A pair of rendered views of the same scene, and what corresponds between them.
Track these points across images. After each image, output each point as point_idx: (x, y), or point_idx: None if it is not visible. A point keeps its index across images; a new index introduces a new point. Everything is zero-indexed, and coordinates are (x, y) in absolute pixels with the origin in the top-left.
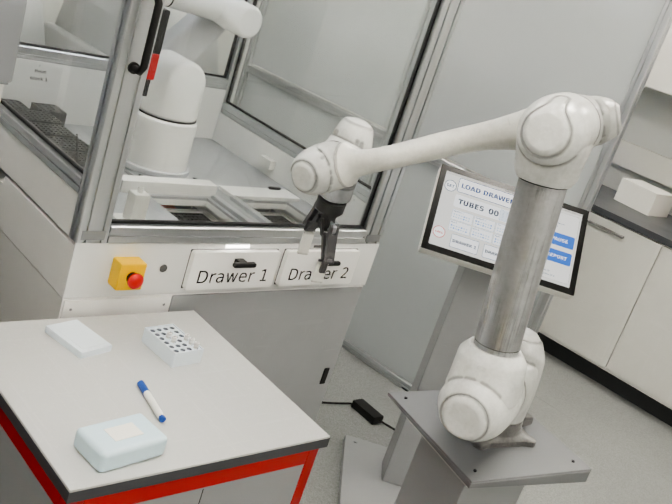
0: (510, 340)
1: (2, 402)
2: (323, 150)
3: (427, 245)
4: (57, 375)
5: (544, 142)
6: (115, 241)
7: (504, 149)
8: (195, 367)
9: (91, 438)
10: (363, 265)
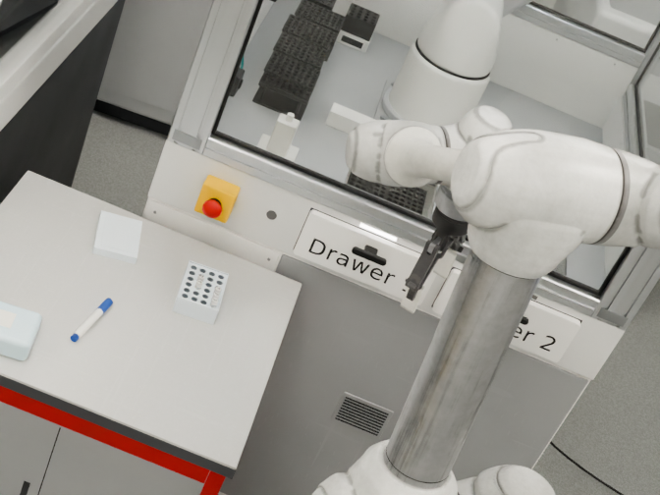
0: (407, 457)
1: None
2: (386, 127)
3: None
4: (46, 252)
5: (460, 185)
6: (212, 157)
7: None
8: (199, 325)
9: None
10: (591, 350)
